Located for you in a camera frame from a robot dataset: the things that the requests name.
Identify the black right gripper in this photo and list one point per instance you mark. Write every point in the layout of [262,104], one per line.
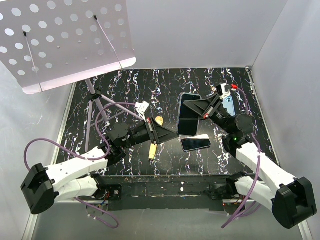
[210,105]

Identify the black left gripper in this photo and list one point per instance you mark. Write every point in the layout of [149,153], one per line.
[159,134]

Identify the spare phone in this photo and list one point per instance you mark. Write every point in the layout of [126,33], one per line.
[187,119]

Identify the light blue phone case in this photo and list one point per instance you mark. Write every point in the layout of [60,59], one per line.
[228,104]

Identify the black smartphone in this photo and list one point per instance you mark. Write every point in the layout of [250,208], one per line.
[195,143]

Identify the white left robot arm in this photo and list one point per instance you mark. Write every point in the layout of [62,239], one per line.
[45,185]

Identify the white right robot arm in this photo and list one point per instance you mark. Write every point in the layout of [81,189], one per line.
[290,199]

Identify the white music stand tripod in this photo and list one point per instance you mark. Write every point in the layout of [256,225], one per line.
[95,97]

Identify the white perforated music stand desk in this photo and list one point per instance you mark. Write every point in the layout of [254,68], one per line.
[46,44]

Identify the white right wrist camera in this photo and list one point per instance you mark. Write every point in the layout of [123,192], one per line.
[224,90]

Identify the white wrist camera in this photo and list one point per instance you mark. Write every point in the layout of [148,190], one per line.
[141,109]
[224,90]

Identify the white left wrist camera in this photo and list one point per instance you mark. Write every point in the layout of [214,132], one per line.
[141,109]

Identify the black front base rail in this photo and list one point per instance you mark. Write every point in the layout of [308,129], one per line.
[167,192]

